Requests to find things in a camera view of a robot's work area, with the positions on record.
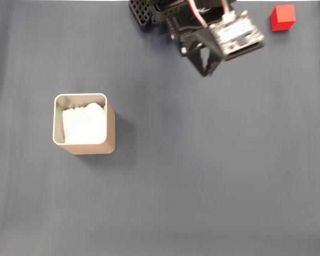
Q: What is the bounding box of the red cube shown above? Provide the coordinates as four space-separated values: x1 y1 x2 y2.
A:
270 4 296 32

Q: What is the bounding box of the beige square box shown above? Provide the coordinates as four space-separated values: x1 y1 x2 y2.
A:
52 92 116 156

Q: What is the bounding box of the white tissue paper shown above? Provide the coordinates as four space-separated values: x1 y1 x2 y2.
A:
62 103 107 145

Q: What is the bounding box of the white red servo cable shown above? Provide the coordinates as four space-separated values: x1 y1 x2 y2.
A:
188 0 208 28

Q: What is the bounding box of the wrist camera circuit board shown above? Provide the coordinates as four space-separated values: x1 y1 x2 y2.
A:
209 10 265 61

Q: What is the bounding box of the white camera cable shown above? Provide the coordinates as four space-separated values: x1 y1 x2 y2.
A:
220 0 234 17

